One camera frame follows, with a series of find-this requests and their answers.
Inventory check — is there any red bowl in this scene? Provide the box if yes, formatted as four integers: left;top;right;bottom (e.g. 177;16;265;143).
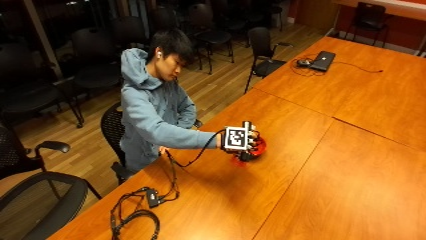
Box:
230;134;269;165

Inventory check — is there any white counter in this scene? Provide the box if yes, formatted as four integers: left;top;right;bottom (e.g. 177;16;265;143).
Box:
331;0;426;22

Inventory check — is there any black glove cable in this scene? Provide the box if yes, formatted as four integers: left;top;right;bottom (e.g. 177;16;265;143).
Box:
164;129;226;203

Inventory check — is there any white cube with black markers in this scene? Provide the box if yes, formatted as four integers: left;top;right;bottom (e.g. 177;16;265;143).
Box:
222;125;250;152

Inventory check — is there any black cable hub box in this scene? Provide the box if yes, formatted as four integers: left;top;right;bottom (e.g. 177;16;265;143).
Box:
145;187;162;209

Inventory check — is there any thin black laptop cable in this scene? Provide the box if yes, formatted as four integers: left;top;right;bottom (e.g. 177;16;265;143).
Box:
289;53;386;78

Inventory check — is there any black office chair with armrests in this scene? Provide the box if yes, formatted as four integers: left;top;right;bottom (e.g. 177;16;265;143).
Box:
242;26;295;95

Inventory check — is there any black coiled cable bundle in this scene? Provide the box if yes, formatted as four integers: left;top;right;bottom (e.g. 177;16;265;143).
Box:
109;186;162;240

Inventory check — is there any the person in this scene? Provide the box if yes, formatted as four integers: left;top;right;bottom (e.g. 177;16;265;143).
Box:
118;27;224;174

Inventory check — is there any black laptop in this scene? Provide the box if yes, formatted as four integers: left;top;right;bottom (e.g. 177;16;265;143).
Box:
307;50;338;73

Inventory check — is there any black mesh office chair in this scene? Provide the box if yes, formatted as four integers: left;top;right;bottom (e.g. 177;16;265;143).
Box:
100;101;140;185
0;122;72;181
0;171;104;240

